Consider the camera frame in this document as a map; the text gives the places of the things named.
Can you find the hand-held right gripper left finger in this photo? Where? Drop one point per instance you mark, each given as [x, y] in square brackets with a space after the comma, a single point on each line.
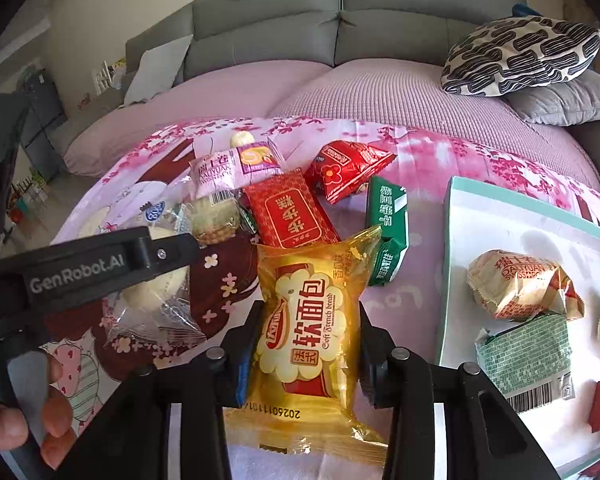
[241, 380]

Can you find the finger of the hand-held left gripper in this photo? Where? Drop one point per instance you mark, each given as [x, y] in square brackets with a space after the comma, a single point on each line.
[172, 252]

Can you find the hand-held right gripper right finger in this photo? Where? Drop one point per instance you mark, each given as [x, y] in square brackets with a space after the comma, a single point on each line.
[372, 380]

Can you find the clear white bun packet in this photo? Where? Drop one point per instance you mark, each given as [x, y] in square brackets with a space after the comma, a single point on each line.
[155, 287]

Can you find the clear round cake packet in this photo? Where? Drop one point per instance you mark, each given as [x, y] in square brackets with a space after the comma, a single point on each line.
[212, 222]

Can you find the yellow bread packet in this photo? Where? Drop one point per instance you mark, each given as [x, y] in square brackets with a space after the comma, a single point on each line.
[310, 330]

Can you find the pink swiss roll packet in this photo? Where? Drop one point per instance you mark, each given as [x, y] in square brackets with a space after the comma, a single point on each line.
[230, 172]

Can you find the green patterned snack packet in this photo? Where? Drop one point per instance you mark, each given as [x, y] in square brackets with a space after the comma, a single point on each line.
[525, 355]

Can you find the orange swiss roll packet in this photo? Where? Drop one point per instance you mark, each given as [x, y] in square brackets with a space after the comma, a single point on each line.
[517, 285]

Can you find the red flowered snack packet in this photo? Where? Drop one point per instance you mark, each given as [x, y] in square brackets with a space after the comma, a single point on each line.
[347, 167]

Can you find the teal-rimmed white tray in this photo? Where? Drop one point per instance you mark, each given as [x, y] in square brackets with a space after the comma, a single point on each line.
[505, 220]

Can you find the person's left hand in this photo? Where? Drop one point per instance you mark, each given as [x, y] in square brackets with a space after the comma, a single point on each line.
[60, 410]

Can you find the printed pink blanket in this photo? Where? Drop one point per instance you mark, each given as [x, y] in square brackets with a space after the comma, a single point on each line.
[425, 300]

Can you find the small cream snack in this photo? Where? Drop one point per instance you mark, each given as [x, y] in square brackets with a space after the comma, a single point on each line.
[242, 138]

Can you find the white cushion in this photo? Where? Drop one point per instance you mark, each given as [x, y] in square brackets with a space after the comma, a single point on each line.
[155, 70]

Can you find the white small rack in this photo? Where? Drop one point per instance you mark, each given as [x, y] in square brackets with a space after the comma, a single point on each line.
[107, 75]

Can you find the pink sofa cover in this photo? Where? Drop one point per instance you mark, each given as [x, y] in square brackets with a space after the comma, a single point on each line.
[330, 95]

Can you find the grey sofa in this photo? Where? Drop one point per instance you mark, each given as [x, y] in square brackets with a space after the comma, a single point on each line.
[380, 30]

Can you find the grey pillow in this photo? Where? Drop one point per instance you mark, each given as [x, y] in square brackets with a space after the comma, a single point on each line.
[570, 100]

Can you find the black white patterned pillow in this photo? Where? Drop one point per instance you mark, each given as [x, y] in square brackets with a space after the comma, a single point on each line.
[520, 55]

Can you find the blue cloth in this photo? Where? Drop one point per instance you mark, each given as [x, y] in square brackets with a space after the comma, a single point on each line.
[526, 10]

